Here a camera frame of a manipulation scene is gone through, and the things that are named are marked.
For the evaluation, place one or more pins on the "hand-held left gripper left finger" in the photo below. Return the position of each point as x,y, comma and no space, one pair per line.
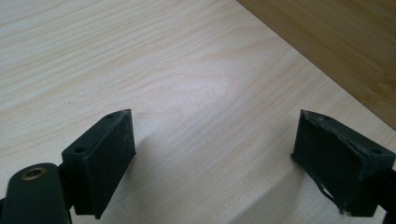
102,161

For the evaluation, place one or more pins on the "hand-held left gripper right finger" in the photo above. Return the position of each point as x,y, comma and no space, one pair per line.
336,158

